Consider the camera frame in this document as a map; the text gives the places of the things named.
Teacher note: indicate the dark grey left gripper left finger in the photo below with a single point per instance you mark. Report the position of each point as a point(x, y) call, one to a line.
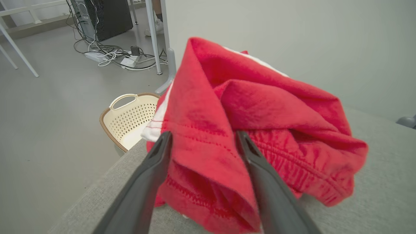
point(136, 201)

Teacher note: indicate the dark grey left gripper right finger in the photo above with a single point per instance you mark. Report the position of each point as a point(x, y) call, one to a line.
point(276, 204)

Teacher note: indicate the red shorts with white stripe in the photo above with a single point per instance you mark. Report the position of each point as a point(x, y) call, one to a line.
point(260, 107)

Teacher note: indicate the cream perforated laundry basket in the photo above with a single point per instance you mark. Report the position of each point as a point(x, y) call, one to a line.
point(130, 120)

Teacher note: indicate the white power strip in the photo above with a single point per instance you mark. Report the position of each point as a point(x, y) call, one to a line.
point(94, 56)
point(130, 61)

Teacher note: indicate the grey partition foot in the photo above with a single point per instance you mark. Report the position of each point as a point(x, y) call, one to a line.
point(170, 65)

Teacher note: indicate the black power adapter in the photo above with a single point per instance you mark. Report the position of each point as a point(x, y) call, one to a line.
point(135, 51)

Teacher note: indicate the grey rounded object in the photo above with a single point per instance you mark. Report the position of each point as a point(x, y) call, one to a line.
point(408, 122)

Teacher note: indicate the white desk leg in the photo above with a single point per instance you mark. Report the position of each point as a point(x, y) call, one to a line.
point(152, 32)

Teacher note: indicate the white sneaker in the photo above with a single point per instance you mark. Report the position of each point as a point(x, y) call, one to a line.
point(157, 27)

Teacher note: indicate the black computer tower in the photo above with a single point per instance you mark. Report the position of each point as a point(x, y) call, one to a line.
point(107, 16)

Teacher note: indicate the person's bare lower leg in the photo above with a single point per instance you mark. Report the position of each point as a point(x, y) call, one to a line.
point(157, 6)

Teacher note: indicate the white metal table frame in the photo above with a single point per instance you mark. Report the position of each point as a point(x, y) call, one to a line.
point(19, 52)

